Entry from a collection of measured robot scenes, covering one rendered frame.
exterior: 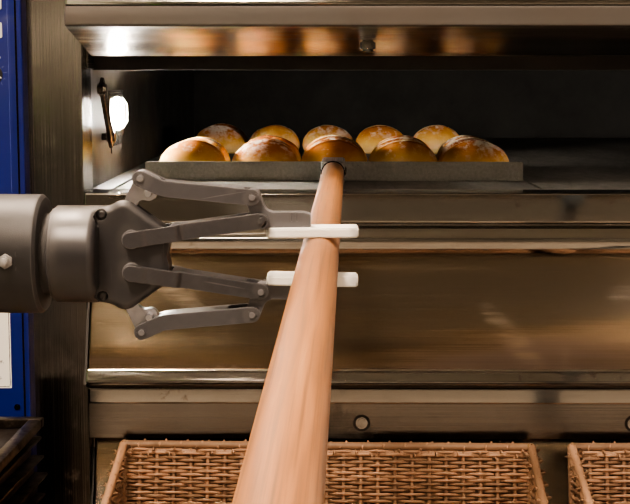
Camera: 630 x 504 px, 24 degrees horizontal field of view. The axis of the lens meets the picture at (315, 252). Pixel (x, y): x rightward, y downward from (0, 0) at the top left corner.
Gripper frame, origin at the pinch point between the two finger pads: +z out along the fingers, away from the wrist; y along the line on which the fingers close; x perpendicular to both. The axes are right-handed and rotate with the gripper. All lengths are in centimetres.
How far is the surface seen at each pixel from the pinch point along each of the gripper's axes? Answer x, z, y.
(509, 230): -41.8, 20.1, 2.6
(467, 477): -74, 19, 39
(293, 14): -64, -3, -21
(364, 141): -169, 7, 0
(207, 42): -74, -15, -18
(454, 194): -79, 17, 2
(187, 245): -41.2, -14.0, 4.3
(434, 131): -170, 21, -2
